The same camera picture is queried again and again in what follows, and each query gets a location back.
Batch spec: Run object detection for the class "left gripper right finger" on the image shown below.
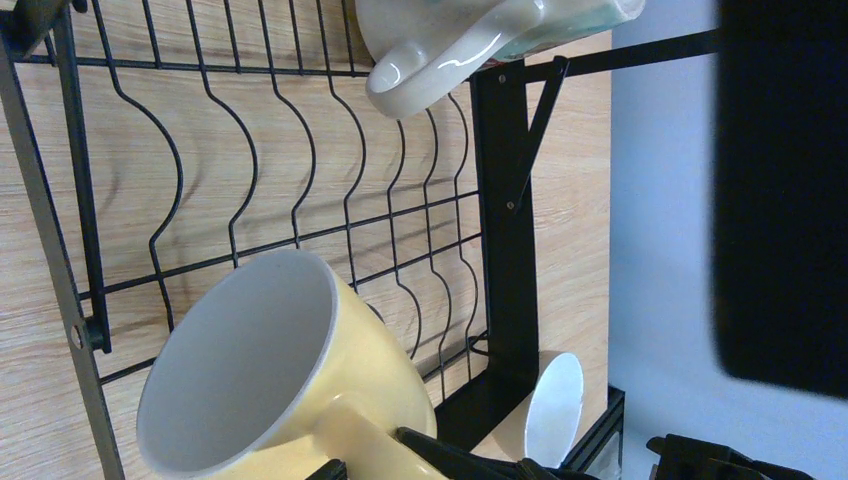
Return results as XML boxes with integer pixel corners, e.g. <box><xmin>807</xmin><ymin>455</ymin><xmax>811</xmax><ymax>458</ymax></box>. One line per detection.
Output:
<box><xmin>646</xmin><ymin>434</ymin><xmax>813</xmax><ymax>480</ymax></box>

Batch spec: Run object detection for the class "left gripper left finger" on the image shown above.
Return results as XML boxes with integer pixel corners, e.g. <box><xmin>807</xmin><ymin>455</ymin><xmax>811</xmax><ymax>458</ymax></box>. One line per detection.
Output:
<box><xmin>394</xmin><ymin>427</ymin><xmax>594</xmax><ymax>480</ymax></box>

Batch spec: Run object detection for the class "yellow ceramic mug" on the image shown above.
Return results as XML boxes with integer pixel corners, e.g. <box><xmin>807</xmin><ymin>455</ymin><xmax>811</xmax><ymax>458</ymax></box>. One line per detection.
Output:
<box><xmin>136</xmin><ymin>250</ymin><xmax>440</xmax><ymax>479</ymax></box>

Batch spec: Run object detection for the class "black wire dish rack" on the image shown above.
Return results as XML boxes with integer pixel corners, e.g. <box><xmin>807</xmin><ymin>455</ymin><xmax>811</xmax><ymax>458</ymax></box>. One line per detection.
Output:
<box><xmin>1</xmin><ymin>1</ymin><xmax>713</xmax><ymax>479</ymax></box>

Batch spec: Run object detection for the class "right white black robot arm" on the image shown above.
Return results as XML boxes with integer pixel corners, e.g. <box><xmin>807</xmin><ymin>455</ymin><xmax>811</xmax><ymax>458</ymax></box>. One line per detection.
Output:
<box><xmin>711</xmin><ymin>1</ymin><xmax>847</xmax><ymax>399</ymax></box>

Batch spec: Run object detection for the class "plain white bowl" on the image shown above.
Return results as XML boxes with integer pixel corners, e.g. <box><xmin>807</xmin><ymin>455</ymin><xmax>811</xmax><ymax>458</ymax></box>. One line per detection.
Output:
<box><xmin>492</xmin><ymin>351</ymin><xmax>584</xmax><ymax>468</ymax></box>

